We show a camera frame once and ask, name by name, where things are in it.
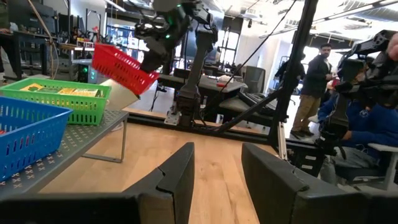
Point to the blue plastic basket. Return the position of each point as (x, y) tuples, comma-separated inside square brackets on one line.
[(28, 137)]

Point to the grey desk surface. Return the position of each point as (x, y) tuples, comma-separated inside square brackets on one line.
[(211, 81)]

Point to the person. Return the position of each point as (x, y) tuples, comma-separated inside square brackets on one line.
[(284, 70), (314, 77), (373, 124), (3, 18)]

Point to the grey office chair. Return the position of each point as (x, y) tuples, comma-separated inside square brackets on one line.
[(253, 79)]

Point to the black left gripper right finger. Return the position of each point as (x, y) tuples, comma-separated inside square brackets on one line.
[(295, 205)]

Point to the red plastic basket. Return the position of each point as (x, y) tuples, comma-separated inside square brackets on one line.
[(121, 68)]

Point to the person's hand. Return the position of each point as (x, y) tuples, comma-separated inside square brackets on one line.
[(394, 46)]

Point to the black standing desk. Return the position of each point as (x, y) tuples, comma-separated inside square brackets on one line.
[(31, 40)]

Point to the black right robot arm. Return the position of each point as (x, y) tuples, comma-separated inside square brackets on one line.
[(199, 62)]

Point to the grey perforated metal riser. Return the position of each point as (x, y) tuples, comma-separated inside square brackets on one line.
[(81, 137)]

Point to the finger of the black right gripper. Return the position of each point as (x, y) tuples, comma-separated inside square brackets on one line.
[(152, 62)]

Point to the computer tower with lights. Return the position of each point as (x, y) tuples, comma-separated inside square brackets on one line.
[(87, 73)]

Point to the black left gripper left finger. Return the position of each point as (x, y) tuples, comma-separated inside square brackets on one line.
[(93, 210)]

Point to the black monitor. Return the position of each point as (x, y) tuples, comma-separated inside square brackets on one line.
[(31, 15)]

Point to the green plastic basket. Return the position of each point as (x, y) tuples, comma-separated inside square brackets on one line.
[(77, 105)]

